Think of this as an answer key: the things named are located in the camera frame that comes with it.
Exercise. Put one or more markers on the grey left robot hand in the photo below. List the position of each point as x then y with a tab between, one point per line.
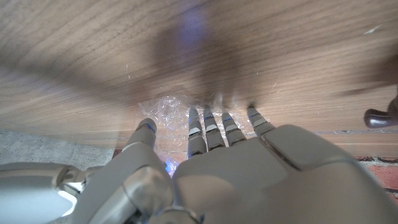
248	180

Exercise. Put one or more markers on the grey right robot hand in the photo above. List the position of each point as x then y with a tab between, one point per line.
31	186

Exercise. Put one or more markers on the clear plastic wrap sheet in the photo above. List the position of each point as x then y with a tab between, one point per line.
168	115

